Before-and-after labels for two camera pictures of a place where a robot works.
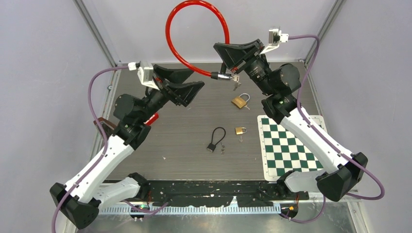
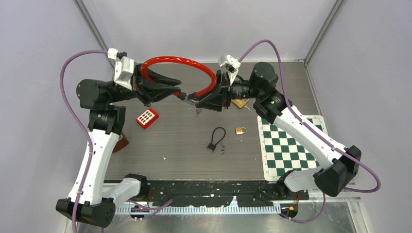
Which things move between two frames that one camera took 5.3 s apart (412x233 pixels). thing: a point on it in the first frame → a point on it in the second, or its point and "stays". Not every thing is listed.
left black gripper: (181, 93) → (145, 91)
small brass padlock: (240, 130) stays
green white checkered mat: (282, 152) stays
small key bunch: (223, 147) stays
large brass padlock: (239, 102) stays
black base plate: (221, 192) stays
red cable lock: (214, 74) → (180, 95)
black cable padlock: (211, 146) stays
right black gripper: (232, 55) → (221, 96)
